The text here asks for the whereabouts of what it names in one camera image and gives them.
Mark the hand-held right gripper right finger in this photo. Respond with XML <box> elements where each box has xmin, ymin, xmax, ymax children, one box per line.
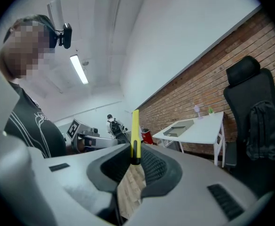
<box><xmin>127</xmin><ymin>145</ymin><xmax>258</xmax><ymax>226</ymax></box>

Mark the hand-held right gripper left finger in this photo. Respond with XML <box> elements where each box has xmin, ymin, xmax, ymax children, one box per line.
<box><xmin>28</xmin><ymin>143</ymin><xmax>132</xmax><ymax>226</ymax></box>

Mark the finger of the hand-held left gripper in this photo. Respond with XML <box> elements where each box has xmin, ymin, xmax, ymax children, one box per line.
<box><xmin>79</xmin><ymin>130</ymin><xmax>100</xmax><ymax>137</ymax></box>
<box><xmin>83</xmin><ymin>137</ymin><xmax>129</xmax><ymax>151</ymax></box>

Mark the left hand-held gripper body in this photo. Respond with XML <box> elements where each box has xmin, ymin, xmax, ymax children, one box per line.
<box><xmin>66</xmin><ymin>118</ymin><xmax>101</xmax><ymax>154</ymax></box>

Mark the yellow utility knife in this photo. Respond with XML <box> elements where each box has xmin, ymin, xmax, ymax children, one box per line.
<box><xmin>130</xmin><ymin>109</ymin><xmax>142</xmax><ymax>166</ymax></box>

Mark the grey flat box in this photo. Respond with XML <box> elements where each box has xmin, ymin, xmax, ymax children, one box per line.
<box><xmin>163</xmin><ymin>119</ymin><xmax>195</xmax><ymax>137</ymax></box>

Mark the person's black printed shirt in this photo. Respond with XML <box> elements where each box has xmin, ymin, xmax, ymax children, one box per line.
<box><xmin>4</xmin><ymin>81</ymin><xmax>67</xmax><ymax>159</ymax></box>

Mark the red bin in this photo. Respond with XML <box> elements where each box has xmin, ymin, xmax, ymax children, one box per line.
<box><xmin>141</xmin><ymin>128</ymin><xmax>154</xmax><ymax>145</ymax></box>

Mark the white table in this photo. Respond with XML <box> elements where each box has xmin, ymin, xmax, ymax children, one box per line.
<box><xmin>152</xmin><ymin>111</ymin><xmax>227</xmax><ymax>168</ymax></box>

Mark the long ceiling light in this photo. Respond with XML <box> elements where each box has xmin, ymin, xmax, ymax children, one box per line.
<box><xmin>69</xmin><ymin>54</ymin><xmax>89</xmax><ymax>85</ymax></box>

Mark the person's head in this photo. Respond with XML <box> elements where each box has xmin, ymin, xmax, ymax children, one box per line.
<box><xmin>0</xmin><ymin>14</ymin><xmax>58</xmax><ymax>80</ymax></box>

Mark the black office chair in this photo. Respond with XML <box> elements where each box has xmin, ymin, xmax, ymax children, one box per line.
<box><xmin>222</xmin><ymin>55</ymin><xmax>275</xmax><ymax>199</ymax></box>

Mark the black head-mounted camera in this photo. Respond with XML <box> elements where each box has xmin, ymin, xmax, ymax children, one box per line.
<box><xmin>56</xmin><ymin>23</ymin><xmax>73</xmax><ymax>50</ymax></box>

